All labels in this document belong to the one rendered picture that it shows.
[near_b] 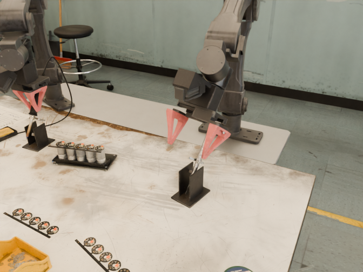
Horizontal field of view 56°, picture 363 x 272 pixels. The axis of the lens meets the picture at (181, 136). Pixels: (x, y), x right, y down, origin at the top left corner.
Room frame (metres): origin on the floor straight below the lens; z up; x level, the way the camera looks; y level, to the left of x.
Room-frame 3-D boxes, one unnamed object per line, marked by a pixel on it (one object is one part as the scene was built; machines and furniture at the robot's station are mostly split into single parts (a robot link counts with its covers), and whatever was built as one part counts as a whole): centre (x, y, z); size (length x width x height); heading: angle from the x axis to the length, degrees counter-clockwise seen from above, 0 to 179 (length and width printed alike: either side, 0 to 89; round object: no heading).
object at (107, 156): (0.80, 0.27, 0.76); 0.16 x 0.07 x 0.01; 78
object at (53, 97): (1.22, 0.49, 0.79); 0.20 x 0.07 x 0.08; 43
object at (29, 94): (0.91, 0.43, 0.90); 0.07 x 0.07 x 0.09; 67
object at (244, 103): (0.96, -0.16, 0.85); 0.09 x 0.06 x 0.06; 72
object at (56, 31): (3.09, 0.95, 0.62); 0.34 x 0.34 x 0.02
